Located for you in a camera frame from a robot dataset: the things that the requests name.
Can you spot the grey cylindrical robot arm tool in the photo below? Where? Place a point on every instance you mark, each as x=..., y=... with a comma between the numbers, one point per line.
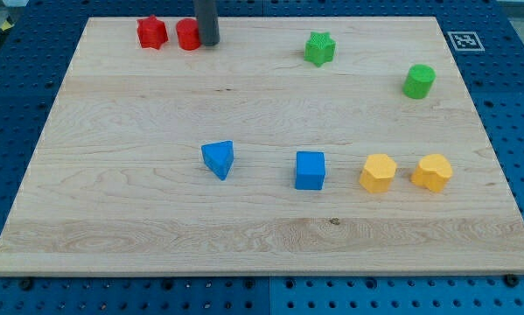
x=207, y=19

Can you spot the blue triangle block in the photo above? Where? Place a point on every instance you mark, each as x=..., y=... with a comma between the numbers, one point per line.
x=218, y=157

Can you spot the blue cube block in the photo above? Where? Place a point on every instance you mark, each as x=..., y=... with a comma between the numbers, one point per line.
x=310, y=170

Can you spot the wooden board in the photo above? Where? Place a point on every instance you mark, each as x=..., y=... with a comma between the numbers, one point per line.
x=117, y=185

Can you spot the yellow hexagon block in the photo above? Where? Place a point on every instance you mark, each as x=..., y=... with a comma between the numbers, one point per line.
x=378, y=173

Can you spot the green star block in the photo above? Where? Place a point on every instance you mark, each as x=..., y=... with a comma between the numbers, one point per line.
x=319, y=48

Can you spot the red cylinder block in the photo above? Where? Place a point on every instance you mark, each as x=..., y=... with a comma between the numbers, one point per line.
x=188, y=34

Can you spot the red star block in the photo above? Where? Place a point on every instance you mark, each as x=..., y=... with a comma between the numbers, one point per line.
x=151, y=32

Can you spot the green cylinder block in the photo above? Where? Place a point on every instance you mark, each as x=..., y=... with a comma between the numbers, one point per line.
x=419, y=81

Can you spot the yellow heart block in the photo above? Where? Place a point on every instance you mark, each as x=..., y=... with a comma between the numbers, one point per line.
x=433, y=172

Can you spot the white fiducial marker tag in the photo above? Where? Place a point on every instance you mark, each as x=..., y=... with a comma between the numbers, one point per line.
x=465, y=41

